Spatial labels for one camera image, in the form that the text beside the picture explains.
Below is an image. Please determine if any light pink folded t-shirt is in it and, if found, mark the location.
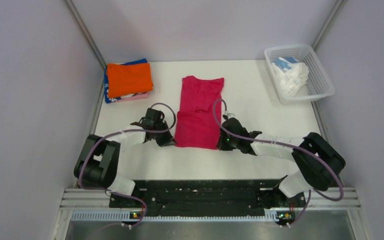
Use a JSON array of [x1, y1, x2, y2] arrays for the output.
[[116, 92, 149, 102]]

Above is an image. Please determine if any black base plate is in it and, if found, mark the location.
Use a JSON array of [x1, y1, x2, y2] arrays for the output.
[[104, 179, 307, 217]]

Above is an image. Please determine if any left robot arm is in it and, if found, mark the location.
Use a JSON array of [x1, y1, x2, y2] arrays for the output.
[[73, 107, 175, 207]]

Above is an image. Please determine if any light blue cloth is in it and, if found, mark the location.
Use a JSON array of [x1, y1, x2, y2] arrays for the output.
[[272, 57, 301, 72]]

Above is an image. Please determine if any blue folded t-shirt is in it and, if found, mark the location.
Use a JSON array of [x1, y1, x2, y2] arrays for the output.
[[103, 58, 149, 104]]

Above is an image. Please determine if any white cable duct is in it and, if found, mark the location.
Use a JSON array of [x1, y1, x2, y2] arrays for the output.
[[70, 210, 279, 222]]

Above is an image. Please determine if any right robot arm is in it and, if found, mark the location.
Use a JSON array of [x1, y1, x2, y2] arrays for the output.
[[216, 115, 346, 209]]

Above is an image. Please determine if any aluminium rail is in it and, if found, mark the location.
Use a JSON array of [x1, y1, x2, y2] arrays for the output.
[[59, 187, 362, 211]]

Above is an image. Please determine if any orange folded t-shirt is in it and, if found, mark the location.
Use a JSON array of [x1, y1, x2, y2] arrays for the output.
[[106, 63, 154, 98]]

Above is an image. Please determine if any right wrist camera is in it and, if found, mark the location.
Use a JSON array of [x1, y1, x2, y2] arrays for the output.
[[222, 111, 235, 120]]

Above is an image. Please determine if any white plastic basket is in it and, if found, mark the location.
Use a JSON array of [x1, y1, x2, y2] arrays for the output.
[[264, 44, 335, 105]]

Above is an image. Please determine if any white crumpled t-shirt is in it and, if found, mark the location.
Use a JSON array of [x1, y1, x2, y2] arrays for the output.
[[271, 61, 310, 97]]

